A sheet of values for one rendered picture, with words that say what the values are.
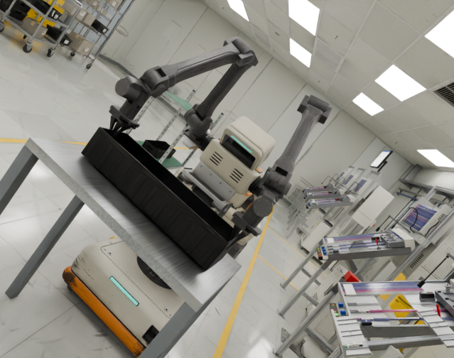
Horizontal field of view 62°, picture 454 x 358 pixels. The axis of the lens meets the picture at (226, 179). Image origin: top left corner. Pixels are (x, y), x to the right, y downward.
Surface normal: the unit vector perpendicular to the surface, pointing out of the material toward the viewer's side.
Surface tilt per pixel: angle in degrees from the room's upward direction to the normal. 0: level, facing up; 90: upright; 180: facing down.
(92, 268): 90
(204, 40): 90
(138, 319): 90
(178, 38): 90
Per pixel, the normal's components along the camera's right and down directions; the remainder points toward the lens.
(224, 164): -0.35, 0.11
